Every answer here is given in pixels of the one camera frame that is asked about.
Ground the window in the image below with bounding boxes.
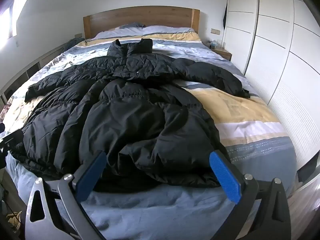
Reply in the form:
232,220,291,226
0,0,33,39

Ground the grey-blue pillow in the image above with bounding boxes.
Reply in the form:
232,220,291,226
119,22,146,29

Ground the white wardrobe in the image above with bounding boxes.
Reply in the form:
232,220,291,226
222,0,320,180

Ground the dark blue cloth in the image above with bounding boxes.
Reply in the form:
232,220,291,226
62,37,85,52

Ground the pair of shoes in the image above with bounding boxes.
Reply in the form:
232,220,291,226
6,211,22,233

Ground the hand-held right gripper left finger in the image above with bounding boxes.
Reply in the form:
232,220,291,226
25,151,108,240

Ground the striped duvet bed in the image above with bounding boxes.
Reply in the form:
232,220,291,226
0,25,298,240

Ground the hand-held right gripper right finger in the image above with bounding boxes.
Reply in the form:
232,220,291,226
209,150,292,240

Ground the black puffer jacket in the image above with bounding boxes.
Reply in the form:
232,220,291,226
10,39,251,193

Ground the wooden nightstand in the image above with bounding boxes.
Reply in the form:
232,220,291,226
212,47,232,61

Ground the wooden headboard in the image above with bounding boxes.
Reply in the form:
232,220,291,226
83,6,200,39

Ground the low white shelf unit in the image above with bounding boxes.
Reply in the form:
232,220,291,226
0,40,73,105

